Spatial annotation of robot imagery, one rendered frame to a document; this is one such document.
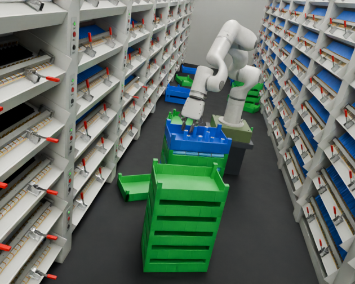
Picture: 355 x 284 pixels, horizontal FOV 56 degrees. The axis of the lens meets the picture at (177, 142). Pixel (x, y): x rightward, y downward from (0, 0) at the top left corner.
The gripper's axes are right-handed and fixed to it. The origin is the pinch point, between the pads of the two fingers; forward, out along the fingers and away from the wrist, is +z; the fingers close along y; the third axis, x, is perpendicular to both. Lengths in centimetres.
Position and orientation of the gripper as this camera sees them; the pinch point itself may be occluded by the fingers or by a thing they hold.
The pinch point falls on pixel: (187, 128)
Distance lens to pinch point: 167.1
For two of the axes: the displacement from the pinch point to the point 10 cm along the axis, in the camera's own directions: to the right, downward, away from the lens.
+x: -2.5, -0.7, -9.6
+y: -9.2, -2.8, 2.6
